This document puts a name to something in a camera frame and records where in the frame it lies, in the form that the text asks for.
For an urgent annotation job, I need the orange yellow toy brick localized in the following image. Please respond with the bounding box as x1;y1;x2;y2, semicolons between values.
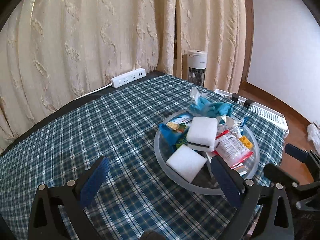
239;135;253;150

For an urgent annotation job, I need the red white snack packet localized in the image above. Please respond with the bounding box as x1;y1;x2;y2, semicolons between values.
214;131;253;168

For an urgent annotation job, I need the green blue toy brick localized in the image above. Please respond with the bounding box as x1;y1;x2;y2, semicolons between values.
175;136;188;149

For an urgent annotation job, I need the light blue cloth pouch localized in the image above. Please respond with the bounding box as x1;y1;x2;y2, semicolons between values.
189;87;233;118

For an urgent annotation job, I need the white medicine box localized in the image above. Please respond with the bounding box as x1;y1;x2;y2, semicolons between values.
207;158;247;178

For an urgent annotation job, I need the white tissue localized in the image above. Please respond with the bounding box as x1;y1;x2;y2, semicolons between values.
217;115;248;138

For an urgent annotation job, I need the white plastic bag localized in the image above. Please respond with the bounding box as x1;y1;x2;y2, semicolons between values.
307;123;320;154

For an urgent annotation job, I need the white floor heater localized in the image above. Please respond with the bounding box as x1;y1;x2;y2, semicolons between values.
214;89;290;138

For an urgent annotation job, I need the blue plaid bed cloth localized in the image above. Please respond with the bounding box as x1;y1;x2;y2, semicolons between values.
0;74;286;240

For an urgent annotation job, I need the clear plastic round tray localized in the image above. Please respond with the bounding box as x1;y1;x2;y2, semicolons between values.
153;109;261;196

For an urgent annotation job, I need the white air purifier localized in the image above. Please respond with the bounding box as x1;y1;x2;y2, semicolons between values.
182;49;207;87

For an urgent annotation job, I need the black mattress edge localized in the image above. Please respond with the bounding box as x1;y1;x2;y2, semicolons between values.
1;70;165;157

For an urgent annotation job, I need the white power strip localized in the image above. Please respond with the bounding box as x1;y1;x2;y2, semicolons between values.
111;68;146;88

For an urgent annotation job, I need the beige patterned curtain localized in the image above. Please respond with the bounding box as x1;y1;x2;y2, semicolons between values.
1;0;246;150

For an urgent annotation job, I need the white power strip cable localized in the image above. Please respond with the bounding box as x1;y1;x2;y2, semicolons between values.
80;82;113;99

